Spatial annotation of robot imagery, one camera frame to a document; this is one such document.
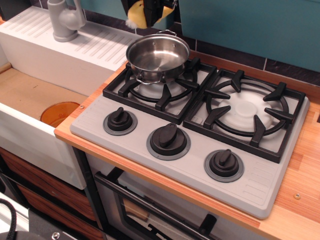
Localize black left stove knob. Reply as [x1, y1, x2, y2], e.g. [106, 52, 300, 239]
[103, 107, 138, 136]

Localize wooden drawer cabinet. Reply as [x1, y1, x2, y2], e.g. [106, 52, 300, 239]
[0, 148, 105, 240]

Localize grey toy stove top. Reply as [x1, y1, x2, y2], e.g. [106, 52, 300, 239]
[70, 93, 304, 219]

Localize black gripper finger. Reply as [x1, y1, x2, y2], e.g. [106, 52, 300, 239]
[143, 0, 165, 27]
[121, 0, 137, 15]

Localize black stove knob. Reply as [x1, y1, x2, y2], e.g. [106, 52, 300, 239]
[204, 149, 245, 183]
[146, 123, 191, 161]
[103, 107, 138, 136]

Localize black burner grate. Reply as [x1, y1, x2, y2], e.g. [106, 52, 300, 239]
[183, 69, 309, 164]
[102, 57, 217, 124]

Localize white toy sink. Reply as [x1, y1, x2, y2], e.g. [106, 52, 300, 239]
[0, 6, 138, 190]

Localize stainless steel pan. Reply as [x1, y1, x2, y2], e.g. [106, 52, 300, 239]
[126, 29, 191, 85]

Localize black middle stove knob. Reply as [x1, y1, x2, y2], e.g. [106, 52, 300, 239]
[146, 123, 191, 161]

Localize black left burner grate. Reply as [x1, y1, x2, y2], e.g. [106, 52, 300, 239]
[102, 57, 217, 124]

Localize oven door with black handle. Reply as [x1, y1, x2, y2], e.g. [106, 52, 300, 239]
[93, 166, 226, 240]

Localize grey toy faucet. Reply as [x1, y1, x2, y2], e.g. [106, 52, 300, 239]
[47, 0, 86, 43]

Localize black braided cable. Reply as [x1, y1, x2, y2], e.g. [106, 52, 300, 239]
[0, 198, 18, 240]

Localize black right burner grate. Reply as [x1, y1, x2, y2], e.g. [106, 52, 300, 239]
[183, 69, 309, 164]

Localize black right stove knob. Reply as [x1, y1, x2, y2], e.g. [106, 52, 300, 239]
[204, 149, 245, 183]

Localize yellow stuffed duck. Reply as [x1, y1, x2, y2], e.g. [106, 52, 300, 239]
[125, 0, 175, 29]

